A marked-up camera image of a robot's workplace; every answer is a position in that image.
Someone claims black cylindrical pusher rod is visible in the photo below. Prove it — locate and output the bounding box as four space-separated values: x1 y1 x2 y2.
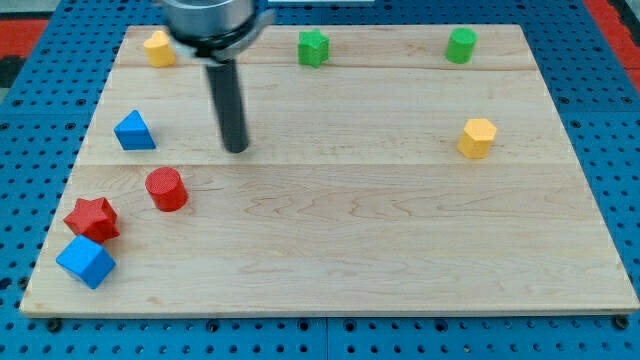
206 60 249 153

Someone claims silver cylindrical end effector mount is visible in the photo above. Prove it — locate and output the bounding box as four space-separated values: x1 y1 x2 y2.
160 0 276 64

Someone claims blue cube block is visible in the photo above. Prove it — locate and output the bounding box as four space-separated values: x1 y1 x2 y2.
56 235 116 289

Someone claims yellow heart block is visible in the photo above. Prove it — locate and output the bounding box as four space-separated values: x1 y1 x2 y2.
143 31 176 67

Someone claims green star block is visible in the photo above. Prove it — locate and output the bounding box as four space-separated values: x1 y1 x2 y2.
297 29 330 68

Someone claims blue triangle block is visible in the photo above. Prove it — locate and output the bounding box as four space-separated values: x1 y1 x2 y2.
114 110 156 151

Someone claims red cylinder block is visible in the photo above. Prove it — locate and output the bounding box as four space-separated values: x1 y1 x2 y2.
145 167 188 212

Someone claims red star block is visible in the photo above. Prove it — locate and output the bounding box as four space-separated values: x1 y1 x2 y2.
63 197 120 244

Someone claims light wooden board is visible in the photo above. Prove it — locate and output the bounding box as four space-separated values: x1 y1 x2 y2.
20 25 639 319

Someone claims green cylinder block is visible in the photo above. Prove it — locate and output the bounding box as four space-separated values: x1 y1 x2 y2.
445 27 478 64

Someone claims yellow hexagon block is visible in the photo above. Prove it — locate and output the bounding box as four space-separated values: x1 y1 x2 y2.
457 118 498 159

